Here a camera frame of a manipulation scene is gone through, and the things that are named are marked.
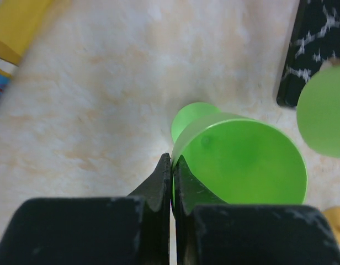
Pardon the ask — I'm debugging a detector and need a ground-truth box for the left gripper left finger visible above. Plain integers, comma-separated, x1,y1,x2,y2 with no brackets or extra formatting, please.
0,153,171,264

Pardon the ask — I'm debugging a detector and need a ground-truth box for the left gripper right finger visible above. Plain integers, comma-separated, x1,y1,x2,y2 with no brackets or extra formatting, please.
174,157,340,264

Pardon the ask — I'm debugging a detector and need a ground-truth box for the green wine glass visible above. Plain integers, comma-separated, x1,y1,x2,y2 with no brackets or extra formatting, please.
296,65,340,158
171,102,308,205

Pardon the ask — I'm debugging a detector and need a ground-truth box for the gold wine glass rack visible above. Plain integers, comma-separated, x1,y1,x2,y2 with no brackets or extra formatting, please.
277,1,340,108

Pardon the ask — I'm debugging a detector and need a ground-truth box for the orange wine glass front left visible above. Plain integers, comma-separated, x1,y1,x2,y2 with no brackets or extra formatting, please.
323,206,340,245

